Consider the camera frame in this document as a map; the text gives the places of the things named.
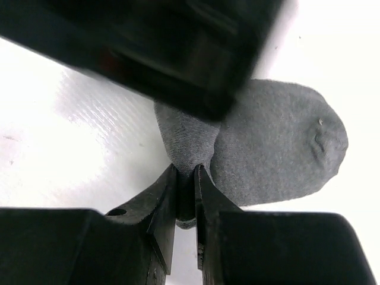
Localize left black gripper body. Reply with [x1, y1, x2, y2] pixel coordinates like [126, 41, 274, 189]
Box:
[1, 0, 284, 121]

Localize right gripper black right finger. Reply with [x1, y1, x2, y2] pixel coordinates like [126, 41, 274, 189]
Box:
[194, 165, 375, 285]

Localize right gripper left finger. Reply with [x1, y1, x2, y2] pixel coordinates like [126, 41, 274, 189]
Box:
[1, 166, 177, 284]

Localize grey sock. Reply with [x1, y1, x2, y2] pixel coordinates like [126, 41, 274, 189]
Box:
[154, 79, 349, 229]

